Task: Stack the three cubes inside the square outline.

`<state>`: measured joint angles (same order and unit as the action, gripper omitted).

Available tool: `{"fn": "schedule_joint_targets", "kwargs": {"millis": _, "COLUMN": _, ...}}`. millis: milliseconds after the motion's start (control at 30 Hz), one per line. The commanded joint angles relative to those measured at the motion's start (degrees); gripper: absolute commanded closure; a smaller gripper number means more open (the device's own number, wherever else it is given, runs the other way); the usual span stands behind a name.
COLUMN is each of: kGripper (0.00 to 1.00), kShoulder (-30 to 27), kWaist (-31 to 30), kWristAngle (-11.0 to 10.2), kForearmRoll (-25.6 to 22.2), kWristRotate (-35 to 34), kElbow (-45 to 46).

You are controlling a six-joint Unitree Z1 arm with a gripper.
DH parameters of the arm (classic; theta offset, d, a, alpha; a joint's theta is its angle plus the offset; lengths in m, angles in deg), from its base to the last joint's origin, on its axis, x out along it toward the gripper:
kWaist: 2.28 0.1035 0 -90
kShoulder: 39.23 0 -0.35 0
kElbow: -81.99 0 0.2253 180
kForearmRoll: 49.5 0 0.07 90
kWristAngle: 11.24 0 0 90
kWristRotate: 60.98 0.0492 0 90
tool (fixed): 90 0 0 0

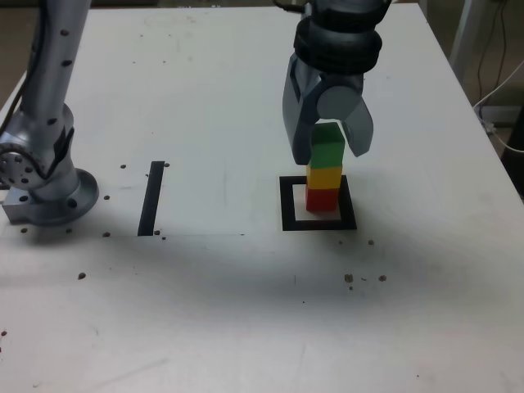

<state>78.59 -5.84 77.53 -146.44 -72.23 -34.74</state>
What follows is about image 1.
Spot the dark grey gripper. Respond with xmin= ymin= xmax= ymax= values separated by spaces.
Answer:
xmin=282 ymin=54 xmax=375 ymax=166

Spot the green cube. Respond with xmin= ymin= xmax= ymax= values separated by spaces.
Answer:
xmin=309 ymin=122 xmax=346 ymax=169

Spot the yellow cube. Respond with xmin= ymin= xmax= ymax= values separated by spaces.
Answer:
xmin=306 ymin=165 xmax=343 ymax=192

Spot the red cube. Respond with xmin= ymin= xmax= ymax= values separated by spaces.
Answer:
xmin=305 ymin=187 xmax=340 ymax=214

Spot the black tape square outline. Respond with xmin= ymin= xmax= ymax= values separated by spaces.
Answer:
xmin=278 ymin=174 xmax=358 ymax=232

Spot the white metal stand leg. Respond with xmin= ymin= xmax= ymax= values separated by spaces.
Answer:
xmin=449 ymin=0 xmax=478 ymax=85

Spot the black tape strip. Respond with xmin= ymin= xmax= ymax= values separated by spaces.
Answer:
xmin=137 ymin=160 xmax=165 ymax=237

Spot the thin black hanging cable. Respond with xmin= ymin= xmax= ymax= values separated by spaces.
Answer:
xmin=477 ymin=0 xmax=508 ymax=108

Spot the white cable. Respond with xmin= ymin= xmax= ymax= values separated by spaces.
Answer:
xmin=472 ymin=60 xmax=524 ymax=110
xmin=474 ymin=108 xmax=524 ymax=153

